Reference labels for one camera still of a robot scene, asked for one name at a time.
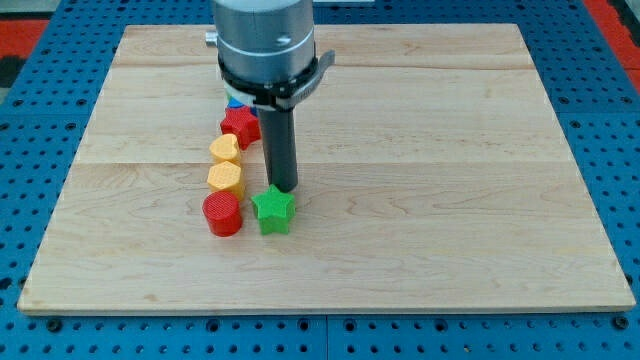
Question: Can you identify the wooden board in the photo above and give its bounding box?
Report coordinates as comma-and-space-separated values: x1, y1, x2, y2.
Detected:
18, 23, 635, 316

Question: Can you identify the green star block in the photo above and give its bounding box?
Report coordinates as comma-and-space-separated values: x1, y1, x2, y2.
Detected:
251, 185, 296, 235

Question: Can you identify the yellow hexagon block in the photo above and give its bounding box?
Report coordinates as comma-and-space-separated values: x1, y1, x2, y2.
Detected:
207, 161, 245, 201

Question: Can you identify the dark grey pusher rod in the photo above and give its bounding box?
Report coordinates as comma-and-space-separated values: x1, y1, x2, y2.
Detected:
257, 109, 298, 193

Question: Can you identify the red cylinder block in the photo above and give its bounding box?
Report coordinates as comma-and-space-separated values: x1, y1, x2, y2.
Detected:
202, 191, 243, 237

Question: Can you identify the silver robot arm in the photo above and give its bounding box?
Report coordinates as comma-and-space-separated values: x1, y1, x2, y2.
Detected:
205, 0, 335, 192

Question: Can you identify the black clamp ring mount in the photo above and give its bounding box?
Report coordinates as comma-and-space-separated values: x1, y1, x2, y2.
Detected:
218, 50, 335, 111

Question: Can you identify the yellow heart block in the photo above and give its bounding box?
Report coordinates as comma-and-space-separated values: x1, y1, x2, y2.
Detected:
209, 133, 241, 165

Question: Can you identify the red star block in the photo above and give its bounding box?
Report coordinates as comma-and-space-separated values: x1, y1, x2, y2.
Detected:
220, 106, 261, 150

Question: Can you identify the blue block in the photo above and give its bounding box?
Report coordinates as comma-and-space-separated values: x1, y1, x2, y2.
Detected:
227, 97, 257, 116

